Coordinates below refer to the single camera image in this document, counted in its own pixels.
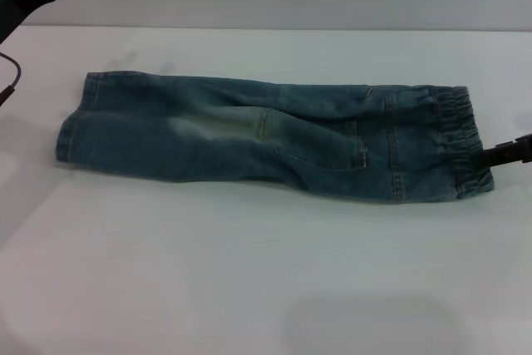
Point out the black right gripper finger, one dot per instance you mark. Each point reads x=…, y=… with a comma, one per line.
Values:
x=498, y=155

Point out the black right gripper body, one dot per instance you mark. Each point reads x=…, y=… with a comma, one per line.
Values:
x=524, y=148

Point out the blue denim shorts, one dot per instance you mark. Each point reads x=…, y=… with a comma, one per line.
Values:
x=208, y=139

